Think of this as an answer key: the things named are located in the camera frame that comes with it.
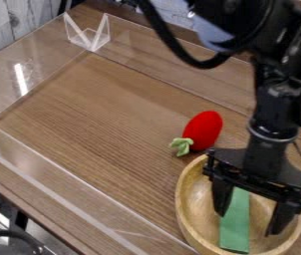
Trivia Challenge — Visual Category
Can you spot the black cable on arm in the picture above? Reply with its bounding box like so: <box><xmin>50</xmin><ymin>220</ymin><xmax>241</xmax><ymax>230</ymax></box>
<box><xmin>135</xmin><ymin>0</ymin><xmax>301</xmax><ymax>167</ymax></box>

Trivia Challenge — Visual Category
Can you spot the clear acrylic corner bracket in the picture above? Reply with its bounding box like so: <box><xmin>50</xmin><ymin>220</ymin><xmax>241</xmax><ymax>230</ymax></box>
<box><xmin>63</xmin><ymin>13</ymin><xmax>111</xmax><ymax>52</ymax></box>

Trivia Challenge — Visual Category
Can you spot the red plush strawberry toy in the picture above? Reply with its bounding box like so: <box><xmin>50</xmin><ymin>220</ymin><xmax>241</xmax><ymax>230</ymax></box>
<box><xmin>169</xmin><ymin>111</ymin><xmax>224</xmax><ymax>156</ymax></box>

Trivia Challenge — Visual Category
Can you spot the clear acrylic tray wall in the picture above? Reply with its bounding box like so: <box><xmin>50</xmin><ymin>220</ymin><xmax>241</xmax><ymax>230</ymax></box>
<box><xmin>0</xmin><ymin>15</ymin><xmax>254</xmax><ymax>255</ymax></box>

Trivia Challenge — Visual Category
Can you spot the black cable lower left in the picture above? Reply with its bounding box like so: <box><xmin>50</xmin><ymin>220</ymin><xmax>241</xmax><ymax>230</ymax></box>
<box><xmin>0</xmin><ymin>228</ymin><xmax>44</xmax><ymax>255</ymax></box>

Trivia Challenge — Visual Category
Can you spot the green rectangular block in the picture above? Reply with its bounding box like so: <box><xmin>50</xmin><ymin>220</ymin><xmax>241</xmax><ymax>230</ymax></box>
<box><xmin>218</xmin><ymin>188</ymin><xmax>250</xmax><ymax>254</ymax></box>

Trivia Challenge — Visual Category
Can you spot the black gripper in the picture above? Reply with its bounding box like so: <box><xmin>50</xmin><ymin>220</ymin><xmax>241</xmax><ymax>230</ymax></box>
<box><xmin>202</xmin><ymin>148</ymin><xmax>301</xmax><ymax>236</ymax></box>

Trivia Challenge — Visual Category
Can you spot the brown wooden bowl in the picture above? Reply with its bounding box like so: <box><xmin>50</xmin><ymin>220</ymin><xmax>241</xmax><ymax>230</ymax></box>
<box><xmin>174</xmin><ymin>155</ymin><xmax>301</xmax><ymax>255</ymax></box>

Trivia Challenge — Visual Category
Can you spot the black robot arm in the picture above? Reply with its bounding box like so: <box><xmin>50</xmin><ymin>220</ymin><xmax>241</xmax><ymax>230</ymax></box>
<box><xmin>189</xmin><ymin>0</ymin><xmax>301</xmax><ymax>235</ymax></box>

